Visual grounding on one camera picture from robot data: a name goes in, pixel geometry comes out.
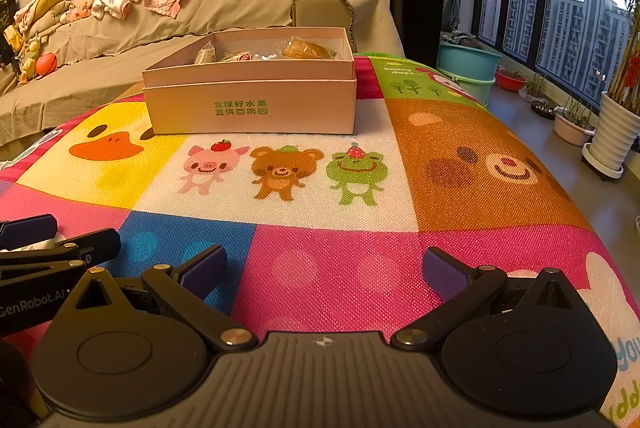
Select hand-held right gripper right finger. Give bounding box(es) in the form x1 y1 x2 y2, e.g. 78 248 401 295
390 247 583 351

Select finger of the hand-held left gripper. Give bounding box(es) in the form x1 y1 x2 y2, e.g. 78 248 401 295
0 228 122 281
0 214 58 251

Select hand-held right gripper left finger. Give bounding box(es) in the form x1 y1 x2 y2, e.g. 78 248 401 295
65 244 258 351

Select pink cardboard box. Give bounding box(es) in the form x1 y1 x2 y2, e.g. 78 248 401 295
141 26 358 135

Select golden bread clear packet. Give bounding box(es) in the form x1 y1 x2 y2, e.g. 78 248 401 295
281 39 338 59

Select colourful cartoon play mat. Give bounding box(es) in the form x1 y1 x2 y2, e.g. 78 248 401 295
0 53 640 428

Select covered beige sofa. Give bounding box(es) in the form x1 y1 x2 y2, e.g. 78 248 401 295
0 0 406 146

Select yellow plush toy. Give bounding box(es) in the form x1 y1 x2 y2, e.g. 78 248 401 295
2 26 41 84

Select teal plastic basin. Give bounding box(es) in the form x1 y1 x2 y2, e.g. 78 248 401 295
436 41 503 82
439 71 497 105

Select round pot trolley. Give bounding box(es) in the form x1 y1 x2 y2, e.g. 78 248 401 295
581 143 626 181

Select small white planter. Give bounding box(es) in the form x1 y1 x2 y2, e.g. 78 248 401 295
553 96 597 147

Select red plastic basin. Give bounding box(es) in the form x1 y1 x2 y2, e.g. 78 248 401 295
495 71 529 92

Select small potted green plant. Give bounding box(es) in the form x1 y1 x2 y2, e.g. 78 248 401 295
519 73 549 102

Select white ribbed plant pot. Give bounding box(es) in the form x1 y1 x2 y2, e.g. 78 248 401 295
589 91 640 171

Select grey apartment buildings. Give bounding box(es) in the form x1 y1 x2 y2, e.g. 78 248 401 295
482 0 631 102

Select black framed window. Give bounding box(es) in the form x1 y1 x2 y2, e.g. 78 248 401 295
445 0 640 109

